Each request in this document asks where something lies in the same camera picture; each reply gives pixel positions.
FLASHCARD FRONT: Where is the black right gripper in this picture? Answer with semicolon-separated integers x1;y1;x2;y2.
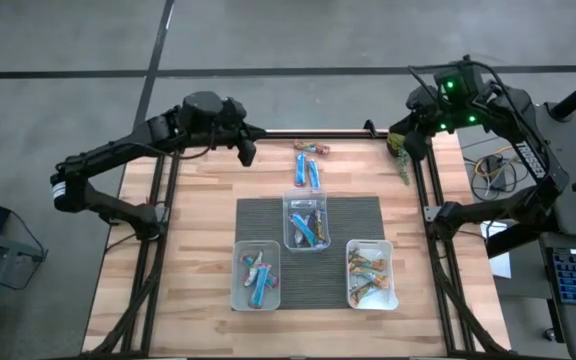
389;85;482;163

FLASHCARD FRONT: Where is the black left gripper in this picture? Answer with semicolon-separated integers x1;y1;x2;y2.
229;124;268;168

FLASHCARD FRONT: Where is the orange-ended blue granola bar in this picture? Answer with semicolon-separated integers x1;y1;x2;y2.
307;158;323;191
347;248;387;272

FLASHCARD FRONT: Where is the purple-ended blue granola bar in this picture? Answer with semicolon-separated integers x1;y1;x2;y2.
288;212;318;248

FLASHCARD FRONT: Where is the purple-ended green granola bar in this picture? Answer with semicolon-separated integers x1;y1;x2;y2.
312;208;330;245
293;226;311;250

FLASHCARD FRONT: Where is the orange-ended green granola bar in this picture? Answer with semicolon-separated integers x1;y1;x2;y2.
349;280;382;308

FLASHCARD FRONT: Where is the red-ended green granola bar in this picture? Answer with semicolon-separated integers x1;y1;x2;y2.
293;139;331;156

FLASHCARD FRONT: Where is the green plant sprig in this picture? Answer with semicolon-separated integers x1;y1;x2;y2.
386;130;416;187

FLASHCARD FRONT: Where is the clear plastic bin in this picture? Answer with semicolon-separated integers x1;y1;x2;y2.
281;185;333;254

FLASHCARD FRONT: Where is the grey woven placemat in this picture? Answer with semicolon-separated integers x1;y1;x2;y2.
231;195;387;312

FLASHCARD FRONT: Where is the black beam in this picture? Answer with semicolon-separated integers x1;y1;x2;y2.
483;219;561;261

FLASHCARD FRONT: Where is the white paper sheet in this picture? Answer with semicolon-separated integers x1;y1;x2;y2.
478;218;514;281

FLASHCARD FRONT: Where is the translucent white plastic bin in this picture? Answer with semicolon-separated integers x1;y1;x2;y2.
229;239;283;313

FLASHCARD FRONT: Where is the glass side desk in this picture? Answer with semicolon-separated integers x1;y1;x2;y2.
0;222;50;360

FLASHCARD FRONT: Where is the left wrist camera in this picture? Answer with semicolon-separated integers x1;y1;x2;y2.
219;96;249;134

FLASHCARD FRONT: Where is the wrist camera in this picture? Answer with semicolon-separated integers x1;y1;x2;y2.
433;61;485;102
219;96;249;134

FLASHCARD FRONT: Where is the black camera cable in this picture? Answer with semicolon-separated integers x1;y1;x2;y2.
407;55;475;102

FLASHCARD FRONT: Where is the black aluminium table frame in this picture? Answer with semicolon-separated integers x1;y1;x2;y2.
80;128;512;360

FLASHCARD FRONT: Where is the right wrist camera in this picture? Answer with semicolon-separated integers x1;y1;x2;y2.
433;61;485;102

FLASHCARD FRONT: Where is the yellow cable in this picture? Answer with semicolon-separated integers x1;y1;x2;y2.
472;143;519;177

